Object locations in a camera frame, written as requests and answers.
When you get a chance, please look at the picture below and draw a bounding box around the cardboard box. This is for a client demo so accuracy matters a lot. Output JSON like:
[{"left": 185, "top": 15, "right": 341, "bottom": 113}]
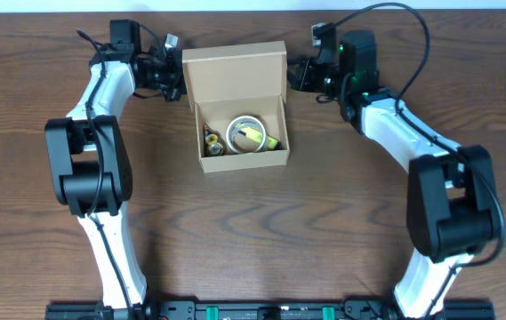
[{"left": 182, "top": 41, "right": 290, "bottom": 173}]

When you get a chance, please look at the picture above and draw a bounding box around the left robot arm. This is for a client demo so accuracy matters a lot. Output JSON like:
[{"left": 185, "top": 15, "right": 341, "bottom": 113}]
[{"left": 44, "top": 20, "right": 187, "bottom": 319}]

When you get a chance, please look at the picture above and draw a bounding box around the black aluminium mounting rail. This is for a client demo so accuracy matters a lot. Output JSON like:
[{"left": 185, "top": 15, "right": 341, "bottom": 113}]
[{"left": 44, "top": 300, "right": 496, "bottom": 320}]

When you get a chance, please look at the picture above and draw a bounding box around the yellow highlighter marker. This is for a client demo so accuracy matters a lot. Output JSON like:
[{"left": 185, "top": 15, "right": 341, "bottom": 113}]
[{"left": 238, "top": 125, "right": 282, "bottom": 150}]

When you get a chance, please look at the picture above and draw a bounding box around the yellow black correction tape dispenser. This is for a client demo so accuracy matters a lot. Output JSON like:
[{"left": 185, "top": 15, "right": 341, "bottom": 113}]
[{"left": 204, "top": 124, "right": 225, "bottom": 157}]

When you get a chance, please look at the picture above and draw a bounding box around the white tape roll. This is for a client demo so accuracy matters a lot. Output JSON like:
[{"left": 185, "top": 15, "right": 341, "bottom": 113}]
[{"left": 225, "top": 116, "right": 268, "bottom": 154}]

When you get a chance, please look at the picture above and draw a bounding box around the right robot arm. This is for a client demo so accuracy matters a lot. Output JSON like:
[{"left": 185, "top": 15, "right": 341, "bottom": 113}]
[{"left": 287, "top": 23, "right": 505, "bottom": 319}]

